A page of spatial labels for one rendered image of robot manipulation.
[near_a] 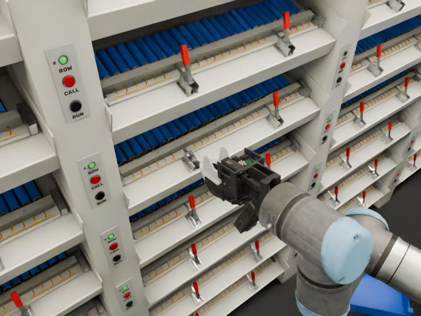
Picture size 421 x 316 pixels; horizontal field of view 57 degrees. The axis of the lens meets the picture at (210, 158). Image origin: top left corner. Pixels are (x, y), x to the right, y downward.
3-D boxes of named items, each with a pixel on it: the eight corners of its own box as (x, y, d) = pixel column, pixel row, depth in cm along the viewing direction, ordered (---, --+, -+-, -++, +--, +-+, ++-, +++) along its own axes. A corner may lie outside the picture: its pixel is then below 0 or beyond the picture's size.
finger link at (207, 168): (198, 143, 81) (228, 160, 75) (202, 167, 84) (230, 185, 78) (187, 149, 79) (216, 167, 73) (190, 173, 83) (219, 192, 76)
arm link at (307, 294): (361, 293, 72) (370, 247, 65) (335, 343, 65) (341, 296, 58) (314, 271, 77) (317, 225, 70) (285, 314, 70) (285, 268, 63)
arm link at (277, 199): (311, 223, 70) (272, 251, 65) (291, 210, 73) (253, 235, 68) (314, 184, 65) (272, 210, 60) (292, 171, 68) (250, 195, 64)
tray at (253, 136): (314, 118, 112) (329, 96, 104) (126, 218, 84) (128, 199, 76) (270, 70, 118) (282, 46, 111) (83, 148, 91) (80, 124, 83)
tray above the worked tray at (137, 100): (328, 53, 99) (357, 7, 87) (110, 147, 71) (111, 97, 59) (277, 3, 105) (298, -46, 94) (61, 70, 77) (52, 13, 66)
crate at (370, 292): (400, 278, 169) (405, 268, 164) (406, 323, 155) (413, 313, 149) (329, 265, 174) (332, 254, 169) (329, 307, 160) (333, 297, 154)
